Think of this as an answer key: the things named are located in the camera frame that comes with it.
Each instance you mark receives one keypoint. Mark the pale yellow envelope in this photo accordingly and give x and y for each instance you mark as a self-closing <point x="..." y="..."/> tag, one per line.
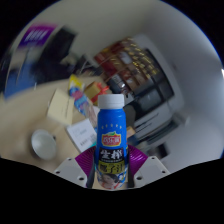
<point x="60" y="106"/>

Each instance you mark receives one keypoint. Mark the black office chair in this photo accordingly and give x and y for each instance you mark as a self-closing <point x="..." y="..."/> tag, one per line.
<point x="60" y="50"/>

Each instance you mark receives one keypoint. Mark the black mug white inside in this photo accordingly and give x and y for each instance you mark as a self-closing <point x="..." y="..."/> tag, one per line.
<point x="43" y="145"/>

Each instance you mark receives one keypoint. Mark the wooden shelf unit with trophies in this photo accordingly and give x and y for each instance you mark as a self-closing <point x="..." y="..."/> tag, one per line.
<point x="123" y="63"/>

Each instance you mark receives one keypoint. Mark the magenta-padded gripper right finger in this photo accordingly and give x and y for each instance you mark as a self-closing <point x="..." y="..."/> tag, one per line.
<point x="153" y="170"/>

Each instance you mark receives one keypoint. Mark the purple sign board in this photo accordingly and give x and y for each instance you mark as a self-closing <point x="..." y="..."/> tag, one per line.
<point x="37" y="35"/>

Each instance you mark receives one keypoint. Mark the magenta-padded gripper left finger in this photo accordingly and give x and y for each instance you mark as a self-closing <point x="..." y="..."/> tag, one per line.
<point x="68" y="171"/>

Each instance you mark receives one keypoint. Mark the blue drink bottle white cap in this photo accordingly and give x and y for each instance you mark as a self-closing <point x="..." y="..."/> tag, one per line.
<point x="111" y="133"/>

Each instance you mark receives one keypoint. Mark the yellow gift box red ribbon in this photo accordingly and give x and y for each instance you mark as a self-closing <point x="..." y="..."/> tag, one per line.
<point x="95" y="90"/>

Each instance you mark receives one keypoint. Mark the black framed glass door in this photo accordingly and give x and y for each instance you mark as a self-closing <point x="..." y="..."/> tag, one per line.
<point x="156" y="86"/>

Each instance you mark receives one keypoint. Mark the blue colourful booklet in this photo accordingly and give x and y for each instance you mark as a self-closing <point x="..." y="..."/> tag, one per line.
<point x="78" y="93"/>

